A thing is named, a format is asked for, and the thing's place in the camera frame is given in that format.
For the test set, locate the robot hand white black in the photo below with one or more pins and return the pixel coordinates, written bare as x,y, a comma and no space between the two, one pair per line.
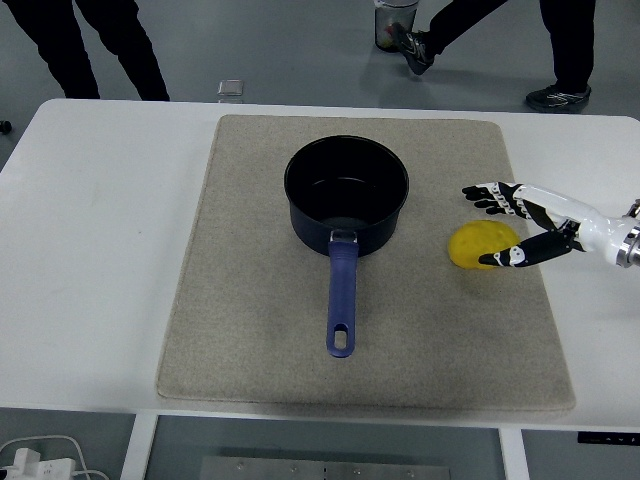
595,230

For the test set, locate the yellow potato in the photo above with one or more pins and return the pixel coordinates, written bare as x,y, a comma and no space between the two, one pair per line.
470,242

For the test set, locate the person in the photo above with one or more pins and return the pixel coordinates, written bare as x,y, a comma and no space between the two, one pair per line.
570,45
125,45

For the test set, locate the black table control panel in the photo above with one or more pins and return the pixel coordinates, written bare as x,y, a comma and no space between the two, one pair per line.
607,437

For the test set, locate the white table leg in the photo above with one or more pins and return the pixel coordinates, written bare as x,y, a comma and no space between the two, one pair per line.
137,450
514,455

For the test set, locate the grey metal plate with screws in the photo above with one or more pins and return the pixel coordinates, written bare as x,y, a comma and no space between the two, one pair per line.
325,470

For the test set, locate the beige fabric mat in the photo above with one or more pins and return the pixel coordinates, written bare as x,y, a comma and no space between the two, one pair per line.
240,300

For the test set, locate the small clear plastic box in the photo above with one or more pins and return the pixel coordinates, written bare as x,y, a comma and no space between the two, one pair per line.
231,88

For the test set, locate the black caster wheel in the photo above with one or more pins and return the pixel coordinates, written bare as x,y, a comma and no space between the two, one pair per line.
5,126

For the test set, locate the white power strip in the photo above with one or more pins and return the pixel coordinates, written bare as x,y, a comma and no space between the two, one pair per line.
35,467

